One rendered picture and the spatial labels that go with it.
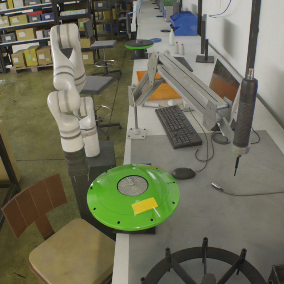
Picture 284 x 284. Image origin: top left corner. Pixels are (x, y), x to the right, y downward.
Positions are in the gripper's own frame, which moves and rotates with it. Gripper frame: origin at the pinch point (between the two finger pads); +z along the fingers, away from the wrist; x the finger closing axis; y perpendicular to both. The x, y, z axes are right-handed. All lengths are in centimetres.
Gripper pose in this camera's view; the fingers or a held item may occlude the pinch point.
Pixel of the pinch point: (82, 180)
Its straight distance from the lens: 108.2
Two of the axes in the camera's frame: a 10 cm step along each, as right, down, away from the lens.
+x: 9.9, -1.0, 0.5
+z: 0.6, 8.4, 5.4
